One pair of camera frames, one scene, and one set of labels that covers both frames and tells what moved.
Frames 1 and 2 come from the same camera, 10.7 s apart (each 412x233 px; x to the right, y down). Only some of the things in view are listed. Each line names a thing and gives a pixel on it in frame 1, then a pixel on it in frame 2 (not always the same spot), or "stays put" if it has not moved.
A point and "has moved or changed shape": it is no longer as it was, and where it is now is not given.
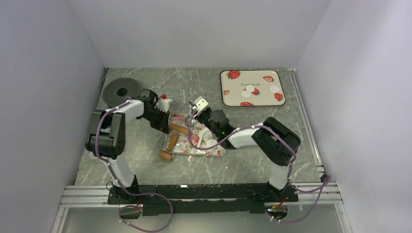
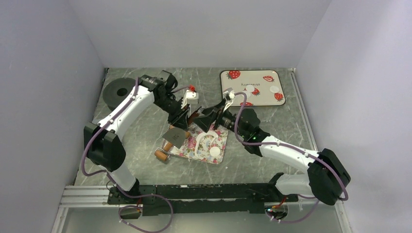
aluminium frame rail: [86, 196] stays put
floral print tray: [200, 136] has moved or changed shape
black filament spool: [115, 91] stays put
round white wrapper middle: [249, 88] stays put
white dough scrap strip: [204, 135] has moved or changed shape
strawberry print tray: [233, 82] stays put
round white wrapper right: [274, 89] stays put
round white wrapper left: [246, 94] stays put
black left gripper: [163, 125] -> [181, 122]
